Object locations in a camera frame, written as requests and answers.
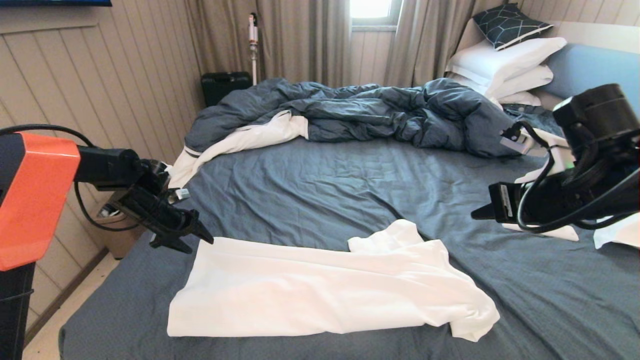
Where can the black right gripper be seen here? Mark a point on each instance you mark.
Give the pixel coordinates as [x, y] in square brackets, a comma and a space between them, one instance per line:
[560, 200]

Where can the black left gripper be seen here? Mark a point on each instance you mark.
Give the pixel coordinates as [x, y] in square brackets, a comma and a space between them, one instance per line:
[155, 217]

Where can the white T-shirt with blue print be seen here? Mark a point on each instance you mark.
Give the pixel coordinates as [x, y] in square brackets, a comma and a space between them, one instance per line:
[300, 290]

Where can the brown trash bin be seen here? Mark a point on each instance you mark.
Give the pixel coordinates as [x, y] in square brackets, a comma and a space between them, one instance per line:
[117, 245]

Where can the white flat remote control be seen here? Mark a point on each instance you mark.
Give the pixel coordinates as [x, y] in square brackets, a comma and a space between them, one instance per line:
[555, 233]

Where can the flat white stacked pillow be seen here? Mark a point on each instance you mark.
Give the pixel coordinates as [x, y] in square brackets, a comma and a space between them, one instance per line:
[522, 97]

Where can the white loose pillow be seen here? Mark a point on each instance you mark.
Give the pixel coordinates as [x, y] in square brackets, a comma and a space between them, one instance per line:
[620, 232]

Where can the dark blue crumpled duvet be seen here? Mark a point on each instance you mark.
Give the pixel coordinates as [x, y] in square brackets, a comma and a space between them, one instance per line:
[375, 112]

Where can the large white stacked pillow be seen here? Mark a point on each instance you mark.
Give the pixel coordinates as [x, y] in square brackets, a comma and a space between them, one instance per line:
[502, 59]

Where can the black hard case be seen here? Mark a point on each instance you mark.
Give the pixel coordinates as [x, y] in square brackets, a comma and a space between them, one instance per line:
[225, 86]

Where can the blue padded headboard cushion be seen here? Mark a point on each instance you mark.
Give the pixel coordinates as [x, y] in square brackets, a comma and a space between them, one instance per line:
[590, 65]

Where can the narrow beige curtain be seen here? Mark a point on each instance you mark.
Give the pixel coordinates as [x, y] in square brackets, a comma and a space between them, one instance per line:
[425, 42]

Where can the dark geometric patterned cushion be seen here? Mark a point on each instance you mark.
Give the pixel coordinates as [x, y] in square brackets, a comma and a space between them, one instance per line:
[507, 24]

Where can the white stick vacuum cleaner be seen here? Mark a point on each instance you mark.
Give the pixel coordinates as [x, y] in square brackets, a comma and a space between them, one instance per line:
[254, 47]

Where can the wide beige curtain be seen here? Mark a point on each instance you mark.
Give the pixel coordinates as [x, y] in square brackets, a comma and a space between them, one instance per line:
[300, 42]

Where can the bright window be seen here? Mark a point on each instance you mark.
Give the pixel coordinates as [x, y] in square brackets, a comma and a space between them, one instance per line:
[371, 7]

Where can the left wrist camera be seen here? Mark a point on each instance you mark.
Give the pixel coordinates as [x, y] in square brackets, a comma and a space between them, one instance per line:
[181, 194]

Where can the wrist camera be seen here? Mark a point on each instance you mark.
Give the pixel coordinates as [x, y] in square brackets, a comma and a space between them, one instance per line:
[515, 140]
[181, 194]

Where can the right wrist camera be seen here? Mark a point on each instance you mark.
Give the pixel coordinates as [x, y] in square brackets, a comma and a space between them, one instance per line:
[515, 140]

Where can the beige headboard frame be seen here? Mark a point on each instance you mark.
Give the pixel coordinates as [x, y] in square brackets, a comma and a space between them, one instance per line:
[600, 34]

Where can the black wall television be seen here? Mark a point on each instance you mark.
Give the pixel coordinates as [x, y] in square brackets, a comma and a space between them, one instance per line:
[50, 2]

